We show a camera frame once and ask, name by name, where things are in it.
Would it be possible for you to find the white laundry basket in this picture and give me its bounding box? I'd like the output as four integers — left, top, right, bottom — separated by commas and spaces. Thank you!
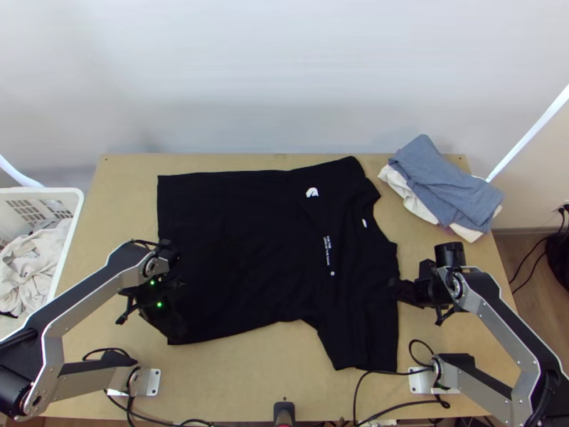
0, 186, 85, 344

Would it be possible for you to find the heap of clothes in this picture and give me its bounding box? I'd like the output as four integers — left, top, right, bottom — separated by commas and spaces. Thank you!
0, 218, 72, 317

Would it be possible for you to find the pile of folded clothes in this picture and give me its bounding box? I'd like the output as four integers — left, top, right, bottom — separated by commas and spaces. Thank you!
378, 135, 506, 244

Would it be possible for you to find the white pole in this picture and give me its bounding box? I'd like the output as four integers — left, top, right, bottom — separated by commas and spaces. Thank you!
485, 83, 569, 184

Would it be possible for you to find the black t-shirt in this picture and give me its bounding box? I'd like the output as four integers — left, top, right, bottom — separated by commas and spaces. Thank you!
156, 155, 401, 373

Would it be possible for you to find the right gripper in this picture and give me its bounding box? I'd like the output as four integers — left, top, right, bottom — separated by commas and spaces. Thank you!
396, 276, 451, 311

